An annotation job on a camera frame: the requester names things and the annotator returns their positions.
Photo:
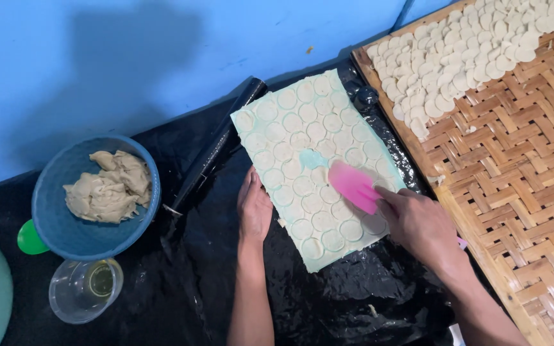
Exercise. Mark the person's left hand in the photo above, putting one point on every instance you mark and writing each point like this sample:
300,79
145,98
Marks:
254,211

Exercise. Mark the person's right hand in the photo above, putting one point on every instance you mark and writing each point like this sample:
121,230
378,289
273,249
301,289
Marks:
419,223

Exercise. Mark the person's left fingers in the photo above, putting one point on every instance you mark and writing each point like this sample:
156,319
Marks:
252,181

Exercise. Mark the dough sheet with cut circles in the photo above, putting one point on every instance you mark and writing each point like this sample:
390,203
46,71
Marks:
316,166

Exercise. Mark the pink plastic scraper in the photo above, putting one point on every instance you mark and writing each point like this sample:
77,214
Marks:
354,186

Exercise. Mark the black rolling pin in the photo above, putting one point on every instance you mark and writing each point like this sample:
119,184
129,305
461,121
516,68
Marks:
218,146

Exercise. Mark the black plastic sheet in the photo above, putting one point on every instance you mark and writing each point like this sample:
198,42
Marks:
200,269

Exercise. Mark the lump of beige dough scraps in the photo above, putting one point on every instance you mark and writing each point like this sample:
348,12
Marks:
109,187

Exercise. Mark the blue plastic basin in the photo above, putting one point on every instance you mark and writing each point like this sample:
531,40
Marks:
95,197

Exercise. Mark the clear plastic cup with oil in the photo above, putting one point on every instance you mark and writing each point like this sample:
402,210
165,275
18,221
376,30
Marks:
84,290

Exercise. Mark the green plastic round cutter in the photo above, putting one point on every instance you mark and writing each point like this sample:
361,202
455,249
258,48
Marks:
31,238

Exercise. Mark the woven bamboo tray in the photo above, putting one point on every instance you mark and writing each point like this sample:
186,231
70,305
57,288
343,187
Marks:
503,158

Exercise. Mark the pile of cut dough discs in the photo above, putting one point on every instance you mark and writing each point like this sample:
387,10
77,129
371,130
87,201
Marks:
469,53

